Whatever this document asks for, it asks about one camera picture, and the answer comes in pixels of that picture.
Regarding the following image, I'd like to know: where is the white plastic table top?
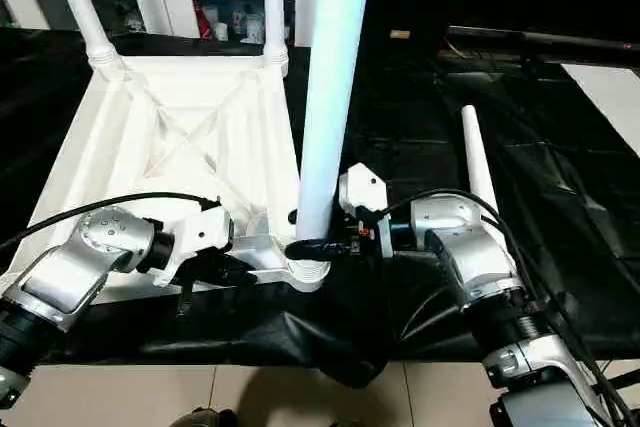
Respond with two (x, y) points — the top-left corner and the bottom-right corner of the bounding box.
(14, 54), (332, 303)

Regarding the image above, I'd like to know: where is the black mat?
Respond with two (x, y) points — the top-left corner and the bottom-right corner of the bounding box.
(0, 24), (640, 389)

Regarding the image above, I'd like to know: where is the white flat board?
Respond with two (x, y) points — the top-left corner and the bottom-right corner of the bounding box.
(559, 62), (640, 156)

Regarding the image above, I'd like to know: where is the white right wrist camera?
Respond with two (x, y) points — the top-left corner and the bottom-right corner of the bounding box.
(338, 163), (394, 258)

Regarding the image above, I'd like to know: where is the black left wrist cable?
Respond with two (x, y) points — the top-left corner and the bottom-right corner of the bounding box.
(0, 191), (221, 251)

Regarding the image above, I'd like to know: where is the black rail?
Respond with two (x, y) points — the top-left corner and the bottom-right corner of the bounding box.
(446, 25), (640, 54)

